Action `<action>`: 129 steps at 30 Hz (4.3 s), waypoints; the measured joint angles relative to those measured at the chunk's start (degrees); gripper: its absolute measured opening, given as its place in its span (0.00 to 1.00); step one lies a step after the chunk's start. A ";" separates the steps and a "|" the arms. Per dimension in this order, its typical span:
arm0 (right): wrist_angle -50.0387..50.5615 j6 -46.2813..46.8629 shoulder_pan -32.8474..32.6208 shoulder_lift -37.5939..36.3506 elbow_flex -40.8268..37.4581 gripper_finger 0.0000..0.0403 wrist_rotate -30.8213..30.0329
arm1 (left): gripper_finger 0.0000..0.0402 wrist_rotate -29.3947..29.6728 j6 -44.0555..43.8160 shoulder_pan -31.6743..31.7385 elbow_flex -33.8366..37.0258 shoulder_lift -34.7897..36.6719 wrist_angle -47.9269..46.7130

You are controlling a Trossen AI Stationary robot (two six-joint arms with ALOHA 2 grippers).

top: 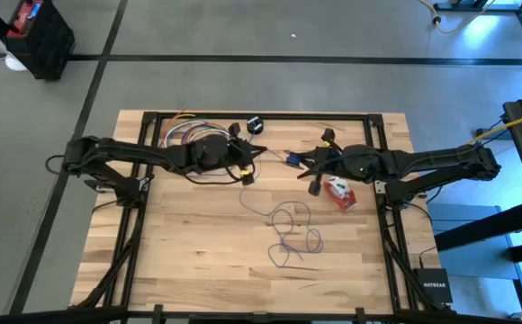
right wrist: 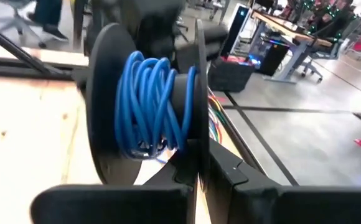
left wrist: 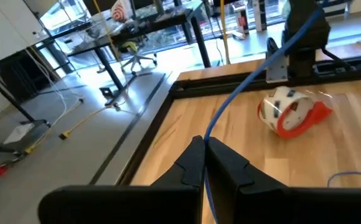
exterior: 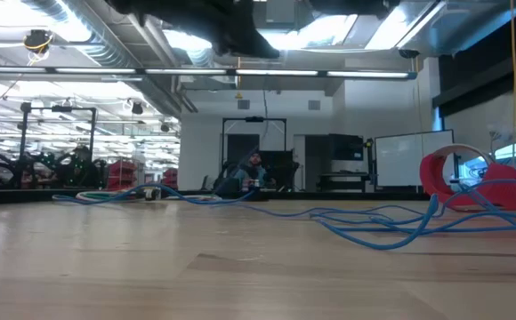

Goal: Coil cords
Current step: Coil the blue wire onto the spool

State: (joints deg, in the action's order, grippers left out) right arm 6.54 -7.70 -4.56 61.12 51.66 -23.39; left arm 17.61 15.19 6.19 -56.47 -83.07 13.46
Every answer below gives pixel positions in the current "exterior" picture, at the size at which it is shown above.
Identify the white whiteboard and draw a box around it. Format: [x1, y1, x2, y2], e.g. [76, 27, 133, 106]
[375, 129, 456, 188]

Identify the green coiled cable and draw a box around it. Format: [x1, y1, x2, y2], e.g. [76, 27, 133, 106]
[84, 190, 146, 200]

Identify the black cabinet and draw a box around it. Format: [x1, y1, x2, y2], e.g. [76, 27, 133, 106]
[328, 134, 366, 174]

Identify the person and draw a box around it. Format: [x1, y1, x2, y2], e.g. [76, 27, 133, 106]
[233, 150, 278, 193]

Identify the long blue cord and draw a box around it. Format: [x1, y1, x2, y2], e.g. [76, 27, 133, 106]
[52, 179, 516, 252]

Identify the yellow hanging cable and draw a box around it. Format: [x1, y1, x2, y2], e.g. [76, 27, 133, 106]
[509, 0, 516, 152]

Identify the long light bar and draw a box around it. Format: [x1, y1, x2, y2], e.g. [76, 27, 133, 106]
[0, 66, 418, 81]

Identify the black metal table frame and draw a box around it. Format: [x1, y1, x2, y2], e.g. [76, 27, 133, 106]
[0, 188, 432, 206]

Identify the red tool cabinet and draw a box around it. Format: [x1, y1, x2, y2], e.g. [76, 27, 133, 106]
[105, 159, 138, 192]

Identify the background robot rig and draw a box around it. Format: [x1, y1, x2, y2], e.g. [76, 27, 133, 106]
[0, 100, 108, 190]

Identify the coiled coloured cable bundle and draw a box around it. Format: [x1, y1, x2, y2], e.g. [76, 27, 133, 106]
[74, 189, 223, 202]

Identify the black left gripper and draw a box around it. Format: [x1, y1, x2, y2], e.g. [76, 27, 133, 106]
[106, 0, 281, 58]

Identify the black ceiling device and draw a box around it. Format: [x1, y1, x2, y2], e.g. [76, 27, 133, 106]
[22, 28, 54, 55]

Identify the red tape dispenser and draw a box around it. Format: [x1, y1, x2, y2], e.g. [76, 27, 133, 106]
[419, 142, 516, 212]

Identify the silver ventilation duct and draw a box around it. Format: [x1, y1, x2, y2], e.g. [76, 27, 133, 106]
[21, 0, 199, 115]

